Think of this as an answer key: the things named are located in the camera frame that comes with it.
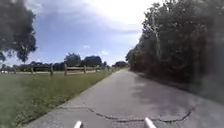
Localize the distant row of trees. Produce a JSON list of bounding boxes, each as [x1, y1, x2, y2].
[[0, 52, 129, 72]]

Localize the grey asphalt path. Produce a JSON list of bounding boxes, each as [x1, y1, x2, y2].
[[20, 67, 224, 128]]

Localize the robot's own part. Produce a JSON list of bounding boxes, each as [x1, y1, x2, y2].
[[144, 117, 157, 128], [73, 120, 83, 128]]

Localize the row of dense trees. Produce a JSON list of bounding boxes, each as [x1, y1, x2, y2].
[[125, 0, 224, 104]]

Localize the grass field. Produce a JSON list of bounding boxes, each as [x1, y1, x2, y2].
[[0, 68, 122, 128]]

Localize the dark leafy tree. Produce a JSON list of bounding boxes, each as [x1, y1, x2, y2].
[[0, 0, 38, 64]]

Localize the wooden rail fence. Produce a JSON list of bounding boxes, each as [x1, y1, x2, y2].
[[0, 63, 113, 77]]

